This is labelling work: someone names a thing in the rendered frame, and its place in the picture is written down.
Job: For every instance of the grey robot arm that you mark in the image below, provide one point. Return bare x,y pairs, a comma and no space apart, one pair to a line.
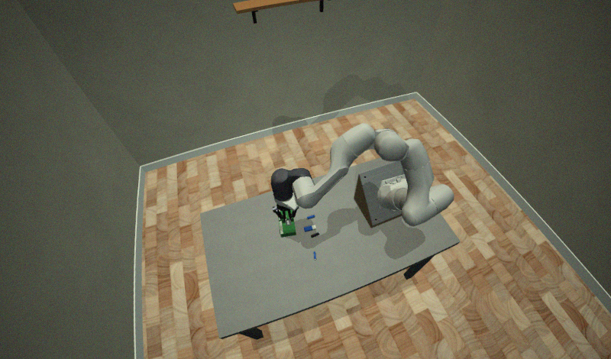
408,193

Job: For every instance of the green rack of bins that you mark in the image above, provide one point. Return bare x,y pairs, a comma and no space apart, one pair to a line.
285,229

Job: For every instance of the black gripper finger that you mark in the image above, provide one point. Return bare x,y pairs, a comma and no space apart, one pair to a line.
291,215
279,214

